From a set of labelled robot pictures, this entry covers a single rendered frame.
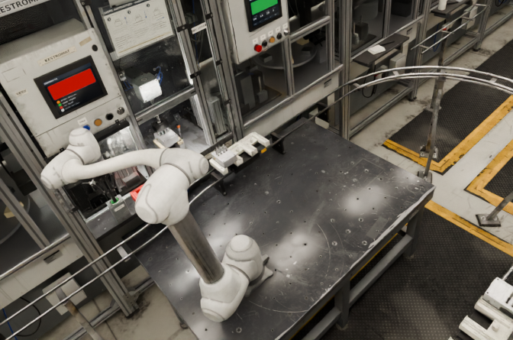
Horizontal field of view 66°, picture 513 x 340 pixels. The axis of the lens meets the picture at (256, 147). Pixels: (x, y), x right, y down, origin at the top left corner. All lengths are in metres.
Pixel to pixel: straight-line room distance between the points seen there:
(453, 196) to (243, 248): 2.02
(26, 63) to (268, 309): 1.48
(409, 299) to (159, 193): 1.88
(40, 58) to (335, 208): 1.62
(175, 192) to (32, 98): 0.78
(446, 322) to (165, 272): 1.66
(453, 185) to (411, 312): 1.18
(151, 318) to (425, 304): 1.74
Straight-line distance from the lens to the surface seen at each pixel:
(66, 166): 1.81
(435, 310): 2.81
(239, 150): 2.45
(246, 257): 1.86
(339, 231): 2.21
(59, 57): 1.88
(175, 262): 2.24
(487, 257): 3.11
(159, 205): 1.40
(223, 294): 1.77
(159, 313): 2.93
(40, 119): 1.95
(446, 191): 3.45
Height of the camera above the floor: 2.43
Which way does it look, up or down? 40 degrees down
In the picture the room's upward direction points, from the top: 10 degrees counter-clockwise
